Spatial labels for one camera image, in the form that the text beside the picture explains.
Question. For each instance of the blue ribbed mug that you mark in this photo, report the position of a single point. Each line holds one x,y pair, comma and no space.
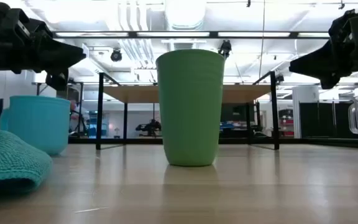
39,124

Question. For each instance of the black table edge rail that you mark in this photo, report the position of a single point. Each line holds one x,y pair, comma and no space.
306,141

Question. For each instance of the white pillar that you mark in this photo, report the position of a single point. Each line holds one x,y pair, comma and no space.
304,109

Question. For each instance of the black background robot arm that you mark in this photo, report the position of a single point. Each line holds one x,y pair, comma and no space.
149,127

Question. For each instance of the black overhead frame bar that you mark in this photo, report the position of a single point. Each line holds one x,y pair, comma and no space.
179,34

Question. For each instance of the black cabinet row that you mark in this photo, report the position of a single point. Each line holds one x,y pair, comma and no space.
328,119

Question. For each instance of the silver ventilation duct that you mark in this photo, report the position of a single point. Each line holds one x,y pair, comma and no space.
185,14

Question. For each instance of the right gripper black long finger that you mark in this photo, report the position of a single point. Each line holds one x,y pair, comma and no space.
325,62

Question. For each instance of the black hanging spotlight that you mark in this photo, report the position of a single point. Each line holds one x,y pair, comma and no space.
116,55
225,48

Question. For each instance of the black background monitor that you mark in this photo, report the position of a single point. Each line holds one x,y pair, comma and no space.
235,112

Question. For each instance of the left gripper black short-seen finger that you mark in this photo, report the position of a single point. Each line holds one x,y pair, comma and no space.
57,81

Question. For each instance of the green ribbed plastic cup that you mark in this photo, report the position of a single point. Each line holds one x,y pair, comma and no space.
190,109

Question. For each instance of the left gripper black long finger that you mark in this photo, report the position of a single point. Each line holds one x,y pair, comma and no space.
61,57

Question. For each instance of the right gripper black short-seen finger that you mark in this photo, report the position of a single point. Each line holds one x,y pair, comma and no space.
330,81

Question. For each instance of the red storage rack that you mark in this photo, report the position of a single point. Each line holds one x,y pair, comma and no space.
286,123

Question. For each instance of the wooden shelf with black legs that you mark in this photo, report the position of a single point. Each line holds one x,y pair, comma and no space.
135,94

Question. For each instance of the teal knitted cloth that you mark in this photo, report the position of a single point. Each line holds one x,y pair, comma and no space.
8,161

